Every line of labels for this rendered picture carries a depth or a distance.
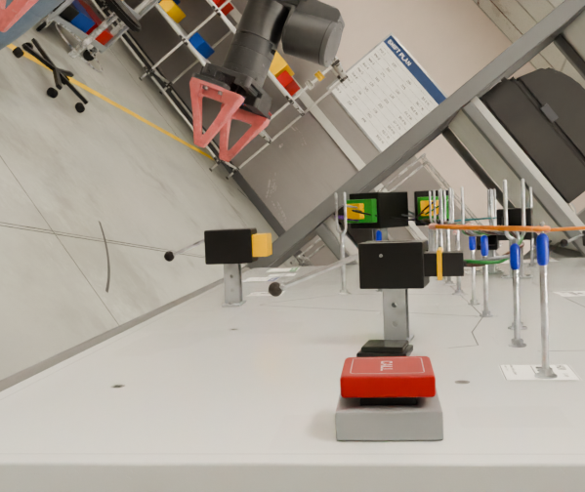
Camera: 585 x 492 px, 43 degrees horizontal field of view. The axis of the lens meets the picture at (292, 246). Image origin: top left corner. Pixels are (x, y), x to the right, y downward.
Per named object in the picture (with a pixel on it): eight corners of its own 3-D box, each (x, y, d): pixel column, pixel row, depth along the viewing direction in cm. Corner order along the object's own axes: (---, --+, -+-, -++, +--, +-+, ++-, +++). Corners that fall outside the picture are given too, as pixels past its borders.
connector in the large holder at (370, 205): (377, 222, 130) (376, 198, 130) (367, 223, 128) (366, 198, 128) (352, 223, 134) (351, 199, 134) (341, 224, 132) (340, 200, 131)
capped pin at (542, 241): (530, 375, 52) (526, 221, 51) (551, 373, 52) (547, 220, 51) (540, 380, 50) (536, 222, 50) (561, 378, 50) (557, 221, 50)
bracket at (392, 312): (388, 337, 69) (386, 283, 69) (414, 337, 68) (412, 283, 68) (379, 346, 64) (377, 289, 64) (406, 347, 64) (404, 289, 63)
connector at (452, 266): (411, 273, 67) (411, 251, 67) (467, 272, 66) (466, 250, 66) (408, 276, 64) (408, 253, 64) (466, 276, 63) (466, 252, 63)
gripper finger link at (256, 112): (251, 172, 101) (275, 107, 101) (234, 162, 94) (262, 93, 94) (207, 155, 103) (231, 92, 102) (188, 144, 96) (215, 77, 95)
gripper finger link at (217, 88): (235, 162, 94) (263, 94, 94) (217, 151, 87) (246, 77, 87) (188, 144, 96) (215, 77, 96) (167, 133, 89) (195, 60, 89)
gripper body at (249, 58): (268, 112, 99) (288, 61, 99) (246, 92, 89) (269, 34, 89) (225, 97, 101) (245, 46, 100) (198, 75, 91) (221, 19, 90)
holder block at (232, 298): (171, 304, 101) (168, 230, 100) (260, 301, 99) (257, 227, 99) (161, 307, 96) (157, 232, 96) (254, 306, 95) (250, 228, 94)
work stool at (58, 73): (9, 33, 478) (86, -39, 469) (75, 93, 515) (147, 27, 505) (12, 64, 436) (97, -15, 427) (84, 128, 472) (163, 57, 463)
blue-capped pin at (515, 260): (508, 344, 63) (505, 243, 63) (526, 344, 63) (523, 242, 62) (508, 348, 62) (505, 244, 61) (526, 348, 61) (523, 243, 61)
